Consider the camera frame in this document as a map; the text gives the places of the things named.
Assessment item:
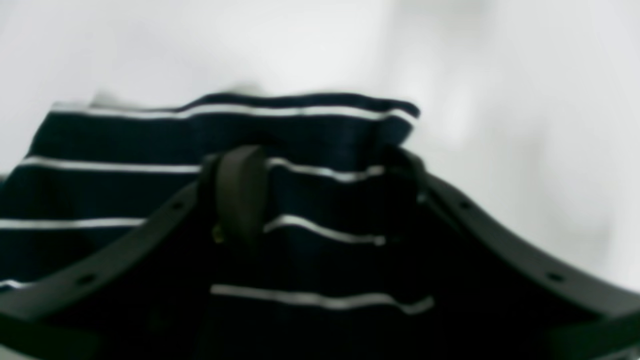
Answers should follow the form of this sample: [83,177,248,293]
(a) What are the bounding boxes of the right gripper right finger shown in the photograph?
[390,147,639,360]

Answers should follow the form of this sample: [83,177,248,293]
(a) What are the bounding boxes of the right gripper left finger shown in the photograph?
[1,145,268,360]

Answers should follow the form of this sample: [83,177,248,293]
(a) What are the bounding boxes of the navy white striped t-shirt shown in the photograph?
[1,93,439,360]

